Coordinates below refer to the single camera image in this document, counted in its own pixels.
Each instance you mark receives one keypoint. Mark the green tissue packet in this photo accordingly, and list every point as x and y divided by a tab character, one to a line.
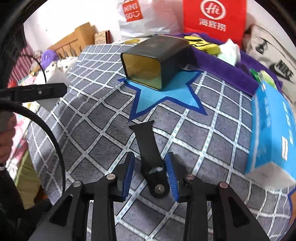
265	77

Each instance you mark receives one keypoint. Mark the wooden bed headboard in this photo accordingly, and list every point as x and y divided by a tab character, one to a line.
73	44

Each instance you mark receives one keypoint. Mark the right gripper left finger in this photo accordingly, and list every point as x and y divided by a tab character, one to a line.
68	218

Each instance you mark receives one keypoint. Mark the white translucent card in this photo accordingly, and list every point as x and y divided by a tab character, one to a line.
55	88

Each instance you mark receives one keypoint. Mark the grey checked tablecloth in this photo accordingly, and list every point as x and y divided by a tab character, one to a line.
91	126

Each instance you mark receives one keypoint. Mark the mint green cloth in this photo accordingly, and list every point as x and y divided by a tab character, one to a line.
230	53

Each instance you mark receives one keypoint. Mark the yellow mesh pouch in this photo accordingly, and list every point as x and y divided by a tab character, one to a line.
202	45

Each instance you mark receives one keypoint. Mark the beige Nike bag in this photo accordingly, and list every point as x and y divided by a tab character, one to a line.
266	49

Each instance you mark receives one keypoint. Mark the person left hand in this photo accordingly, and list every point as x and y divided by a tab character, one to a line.
7	140

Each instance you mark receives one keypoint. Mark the patterned small book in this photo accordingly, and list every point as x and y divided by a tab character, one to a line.
104	37

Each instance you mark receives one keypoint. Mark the green wet wipe packet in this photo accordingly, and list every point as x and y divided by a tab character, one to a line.
256	75

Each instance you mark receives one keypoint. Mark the white Miniso plastic bag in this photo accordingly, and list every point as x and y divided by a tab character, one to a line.
146	18

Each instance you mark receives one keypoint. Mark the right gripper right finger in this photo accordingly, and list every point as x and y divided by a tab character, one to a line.
231	218

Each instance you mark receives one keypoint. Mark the blue tissue pack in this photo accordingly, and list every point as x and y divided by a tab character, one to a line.
271	160

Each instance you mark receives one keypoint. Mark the red Haidilao paper bag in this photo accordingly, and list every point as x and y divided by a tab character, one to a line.
219	19

